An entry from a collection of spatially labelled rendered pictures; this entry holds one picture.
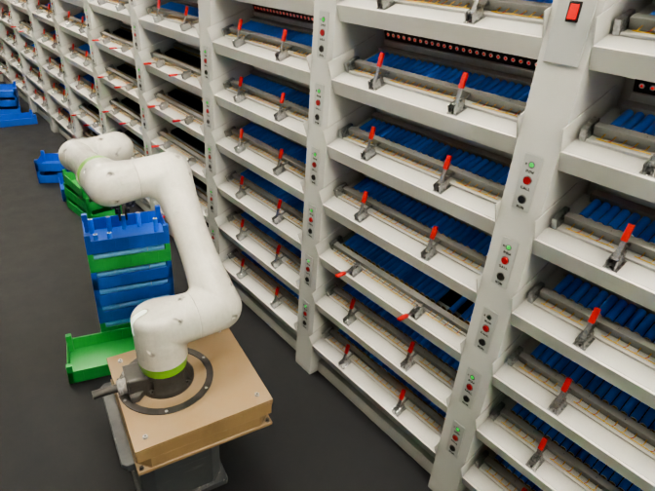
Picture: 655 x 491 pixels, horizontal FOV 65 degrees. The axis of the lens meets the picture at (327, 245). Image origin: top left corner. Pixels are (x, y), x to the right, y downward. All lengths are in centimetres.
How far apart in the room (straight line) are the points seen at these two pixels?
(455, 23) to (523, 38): 17
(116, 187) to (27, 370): 102
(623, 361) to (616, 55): 60
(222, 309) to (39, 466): 82
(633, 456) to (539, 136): 70
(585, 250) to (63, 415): 169
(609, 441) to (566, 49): 82
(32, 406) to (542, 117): 182
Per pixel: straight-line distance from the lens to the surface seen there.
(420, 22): 130
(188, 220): 145
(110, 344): 228
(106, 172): 146
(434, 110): 128
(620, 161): 110
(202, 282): 141
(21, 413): 211
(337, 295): 184
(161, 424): 143
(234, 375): 151
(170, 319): 134
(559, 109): 110
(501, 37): 117
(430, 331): 146
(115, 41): 322
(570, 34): 109
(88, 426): 199
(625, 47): 107
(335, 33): 152
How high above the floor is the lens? 142
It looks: 29 degrees down
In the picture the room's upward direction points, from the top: 5 degrees clockwise
